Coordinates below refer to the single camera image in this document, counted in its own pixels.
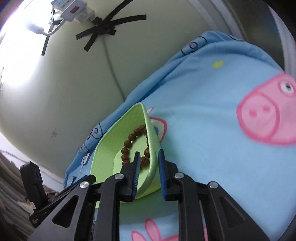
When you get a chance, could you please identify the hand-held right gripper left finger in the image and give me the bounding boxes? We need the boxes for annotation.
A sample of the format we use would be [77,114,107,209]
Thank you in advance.
[28,152,141,241]

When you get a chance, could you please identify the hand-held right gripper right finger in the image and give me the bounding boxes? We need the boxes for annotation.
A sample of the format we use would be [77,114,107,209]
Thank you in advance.
[158,149,271,241]

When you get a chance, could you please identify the brown bead bracelet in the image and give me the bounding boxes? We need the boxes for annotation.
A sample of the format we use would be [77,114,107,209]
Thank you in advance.
[121,125,151,166]

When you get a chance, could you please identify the green plastic tray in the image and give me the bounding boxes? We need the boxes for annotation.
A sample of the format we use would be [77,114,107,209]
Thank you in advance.
[89,103,162,202]

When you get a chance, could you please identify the grey ribbed panel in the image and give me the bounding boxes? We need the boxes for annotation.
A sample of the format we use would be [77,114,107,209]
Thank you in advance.
[0,151,35,241]

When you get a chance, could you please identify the blue printed blanket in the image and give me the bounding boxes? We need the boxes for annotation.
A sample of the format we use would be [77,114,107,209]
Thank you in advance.
[63,30,296,241]

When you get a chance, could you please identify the crossed black tape strips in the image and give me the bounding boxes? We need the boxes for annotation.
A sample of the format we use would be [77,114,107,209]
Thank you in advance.
[76,0,147,52]

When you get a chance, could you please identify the white power strip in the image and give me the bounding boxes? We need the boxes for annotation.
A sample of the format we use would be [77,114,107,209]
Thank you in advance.
[51,0,96,25]

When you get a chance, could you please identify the white charging cable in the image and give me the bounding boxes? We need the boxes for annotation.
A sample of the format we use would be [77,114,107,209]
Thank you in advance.
[79,152,91,180]

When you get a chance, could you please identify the white wall cable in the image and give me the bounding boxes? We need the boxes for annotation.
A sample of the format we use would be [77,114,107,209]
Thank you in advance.
[104,37,126,101]

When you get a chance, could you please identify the white plug cable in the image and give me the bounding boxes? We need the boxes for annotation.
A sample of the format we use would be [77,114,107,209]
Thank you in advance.
[26,20,65,36]

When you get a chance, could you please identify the grey metal frame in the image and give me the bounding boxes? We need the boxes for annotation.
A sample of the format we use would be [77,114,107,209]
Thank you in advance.
[188,0,296,78]

